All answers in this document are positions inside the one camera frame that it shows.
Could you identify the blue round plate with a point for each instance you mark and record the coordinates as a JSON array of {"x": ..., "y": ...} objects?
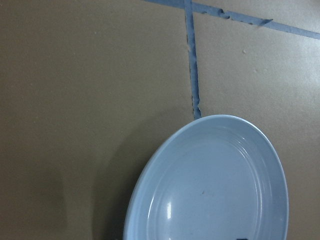
[{"x": 217, "y": 178}]

